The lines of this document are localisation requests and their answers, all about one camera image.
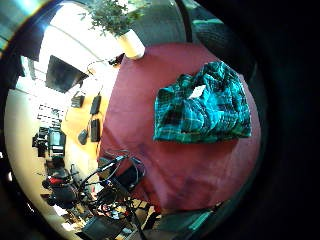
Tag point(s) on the black wall monitor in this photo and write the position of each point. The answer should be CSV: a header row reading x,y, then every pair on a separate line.
x,y
61,75

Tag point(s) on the white plant pot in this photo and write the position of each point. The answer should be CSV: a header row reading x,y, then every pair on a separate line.
x,y
132,44

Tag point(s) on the black flat device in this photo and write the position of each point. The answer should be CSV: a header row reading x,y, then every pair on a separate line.
x,y
95,130
95,104

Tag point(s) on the green plaid folded shirt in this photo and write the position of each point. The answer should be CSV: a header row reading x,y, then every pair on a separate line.
x,y
213,113

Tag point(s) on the dark red tablecloth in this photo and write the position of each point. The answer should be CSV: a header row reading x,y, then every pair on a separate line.
x,y
173,166

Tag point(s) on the grey computer mouse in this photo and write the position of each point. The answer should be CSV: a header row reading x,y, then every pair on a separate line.
x,y
82,136

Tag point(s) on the black box device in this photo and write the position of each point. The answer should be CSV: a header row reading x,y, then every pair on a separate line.
x,y
78,100

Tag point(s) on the white paper tag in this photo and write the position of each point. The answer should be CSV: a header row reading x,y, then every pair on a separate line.
x,y
197,92

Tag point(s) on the green leafy plant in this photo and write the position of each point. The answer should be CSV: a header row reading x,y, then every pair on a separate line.
x,y
111,13

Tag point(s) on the black laptop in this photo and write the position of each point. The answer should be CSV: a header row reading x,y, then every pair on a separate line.
x,y
100,228

